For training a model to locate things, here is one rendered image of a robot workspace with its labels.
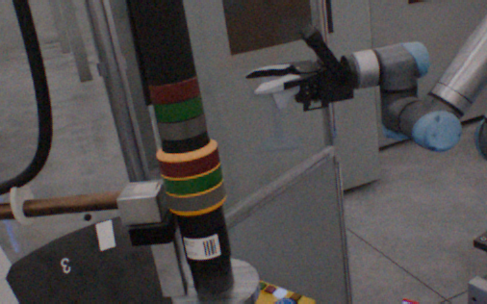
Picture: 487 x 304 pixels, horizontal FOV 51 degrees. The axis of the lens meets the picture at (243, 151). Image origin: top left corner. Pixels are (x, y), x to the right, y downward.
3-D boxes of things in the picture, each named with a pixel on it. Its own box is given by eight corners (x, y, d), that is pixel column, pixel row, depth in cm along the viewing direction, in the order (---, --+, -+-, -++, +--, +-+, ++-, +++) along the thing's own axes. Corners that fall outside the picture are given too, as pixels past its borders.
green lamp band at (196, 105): (149, 124, 33) (145, 107, 33) (162, 110, 37) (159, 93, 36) (199, 118, 33) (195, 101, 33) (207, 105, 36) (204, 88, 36)
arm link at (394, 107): (397, 149, 101) (395, 96, 98) (375, 133, 112) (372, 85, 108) (434, 141, 102) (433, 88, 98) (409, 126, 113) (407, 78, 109)
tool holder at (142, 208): (138, 330, 37) (105, 213, 34) (161, 274, 44) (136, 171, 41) (257, 322, 36) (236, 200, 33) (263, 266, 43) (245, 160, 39)
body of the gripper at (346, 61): (300, 113, 100) (358, 101, 101) (296, 71, 96) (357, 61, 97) (291, 99, 107) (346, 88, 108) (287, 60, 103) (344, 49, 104)
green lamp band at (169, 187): (157, 198, 35) (153, 182, 34) (171, 173, 39) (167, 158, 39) (218, 191, 34) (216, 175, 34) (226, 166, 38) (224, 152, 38)
